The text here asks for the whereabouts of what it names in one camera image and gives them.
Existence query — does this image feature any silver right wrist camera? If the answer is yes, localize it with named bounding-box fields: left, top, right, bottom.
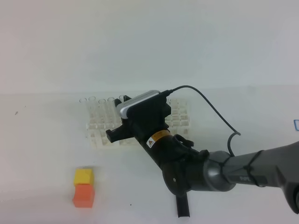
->
left=116, top=90, right=160, bottom=119

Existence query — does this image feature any yellow cube block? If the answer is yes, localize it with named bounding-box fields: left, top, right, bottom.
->
left=73, top=168, right=94, bottom=186

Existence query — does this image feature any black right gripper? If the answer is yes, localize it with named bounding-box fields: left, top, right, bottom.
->
left=106, top=95, right=173, bottom=149

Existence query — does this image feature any black right camera cable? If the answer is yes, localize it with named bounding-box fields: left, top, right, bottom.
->
left=163, top=85, right=242, bottom=157

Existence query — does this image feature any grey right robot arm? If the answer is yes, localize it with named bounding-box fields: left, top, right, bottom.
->
left=106, top=92, right=299, bottom=213

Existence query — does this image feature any orange cube block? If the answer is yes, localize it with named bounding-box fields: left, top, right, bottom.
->
left=72, top=184, right=95, bottom=208

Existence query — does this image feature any clear glass test tube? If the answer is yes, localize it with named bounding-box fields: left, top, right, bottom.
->
left=119, top=95, right=127, bottom=103

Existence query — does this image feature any white test tube rack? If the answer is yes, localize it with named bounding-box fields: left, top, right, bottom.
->
left=84, top=98, right=191, bottom=150

